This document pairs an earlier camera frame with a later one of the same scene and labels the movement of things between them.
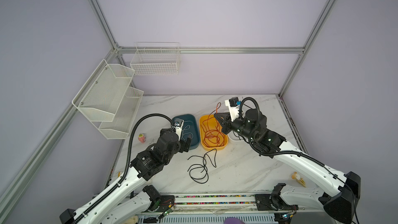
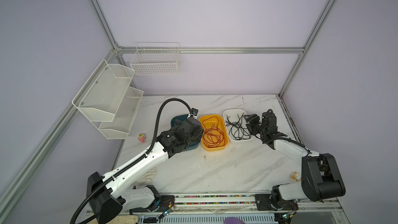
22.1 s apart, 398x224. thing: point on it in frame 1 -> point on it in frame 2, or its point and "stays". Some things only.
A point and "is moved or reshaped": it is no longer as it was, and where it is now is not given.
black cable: [201, 166] is moved or reshaped
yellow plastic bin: [211, 137] stays
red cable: [213, 137] is moved or reshaped
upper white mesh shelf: [100, 97] stays
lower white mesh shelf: [123, 119] stays
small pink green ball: [141, 138] stays
